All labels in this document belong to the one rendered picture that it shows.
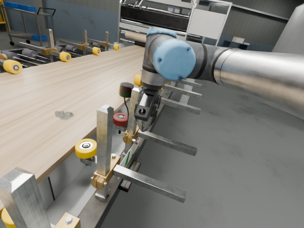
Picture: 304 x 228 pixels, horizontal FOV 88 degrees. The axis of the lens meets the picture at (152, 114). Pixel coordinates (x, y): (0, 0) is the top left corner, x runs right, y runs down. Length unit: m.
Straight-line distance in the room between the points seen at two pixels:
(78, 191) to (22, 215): 0.55
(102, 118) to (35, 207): 0.23
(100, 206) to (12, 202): 0.46
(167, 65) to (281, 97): 0.22
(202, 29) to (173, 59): 2.50
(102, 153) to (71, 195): 0.38
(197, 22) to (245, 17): 6.70
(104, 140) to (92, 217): 0.33
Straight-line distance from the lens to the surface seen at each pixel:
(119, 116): 0.83
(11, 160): 0.69
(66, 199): 0.88
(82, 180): 0.92
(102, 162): 0.58
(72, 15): 8.01
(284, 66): 0.30
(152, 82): 0.52
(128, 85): 0.69
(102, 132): 0.49
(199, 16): 2.87
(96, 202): 0.76
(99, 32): 7.84
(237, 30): 9.35
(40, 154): 0.68
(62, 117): 0.83
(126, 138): 0.77
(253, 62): 0.34
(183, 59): 0.38
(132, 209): 1.53
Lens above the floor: 1.36
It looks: 31 degrees down
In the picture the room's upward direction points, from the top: 12 degrees clockwise
